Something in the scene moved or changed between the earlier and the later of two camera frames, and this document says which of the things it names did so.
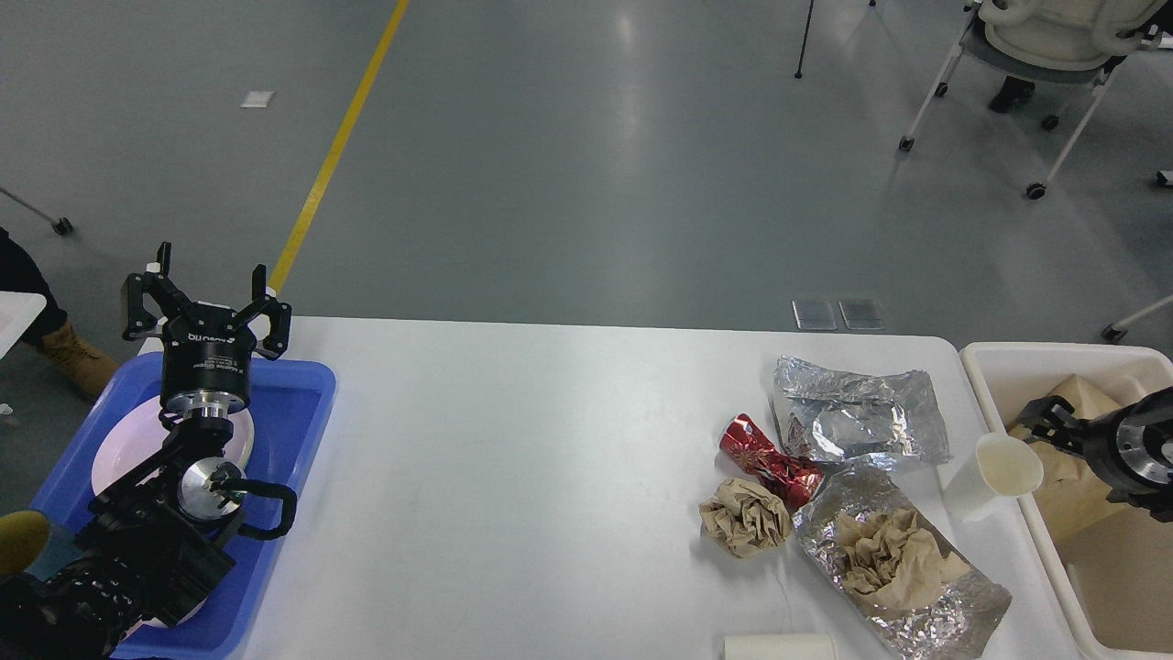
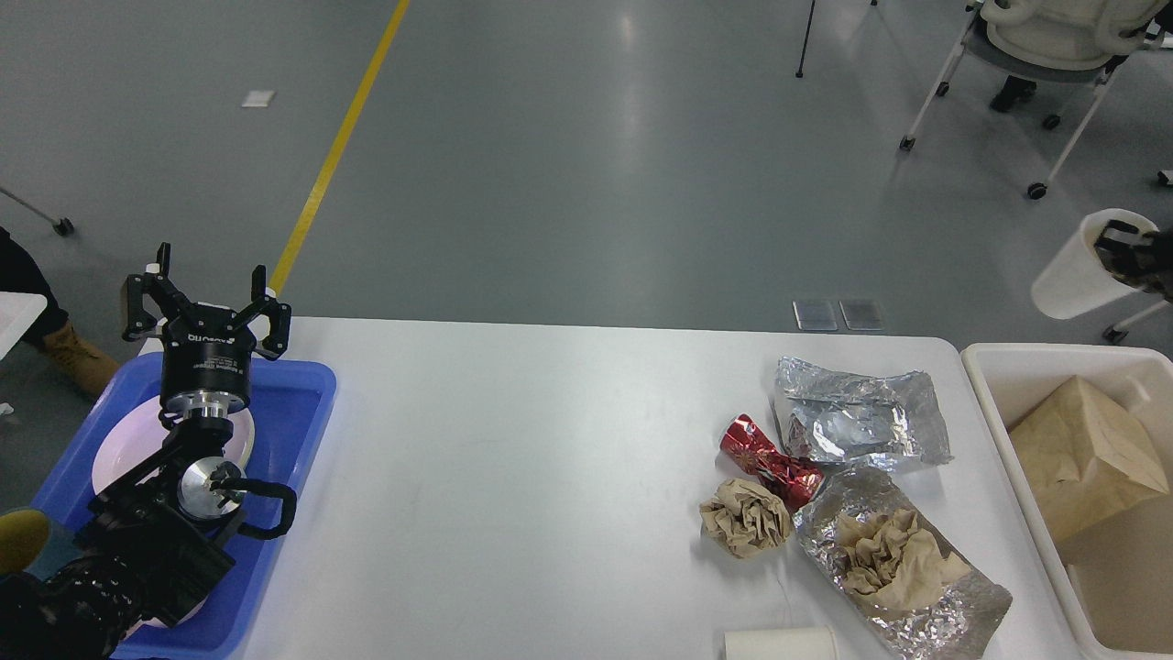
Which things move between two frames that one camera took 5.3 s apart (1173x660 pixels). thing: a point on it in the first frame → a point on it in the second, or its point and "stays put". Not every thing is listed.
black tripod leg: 798,75 stays put
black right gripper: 1130,449 → 1126,253
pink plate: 140,430 stays put
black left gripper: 206,359 stays put
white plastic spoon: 1003,465 → 1078,278
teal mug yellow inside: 24,536 stays put
